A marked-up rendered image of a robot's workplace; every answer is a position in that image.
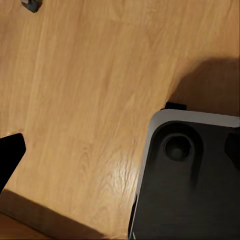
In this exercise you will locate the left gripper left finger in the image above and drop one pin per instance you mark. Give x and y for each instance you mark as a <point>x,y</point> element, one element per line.
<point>12,150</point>

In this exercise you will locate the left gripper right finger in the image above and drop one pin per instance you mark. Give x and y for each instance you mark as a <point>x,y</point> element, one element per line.
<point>232,149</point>

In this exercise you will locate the swivel chair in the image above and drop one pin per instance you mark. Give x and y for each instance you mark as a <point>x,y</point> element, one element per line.
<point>30,4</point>

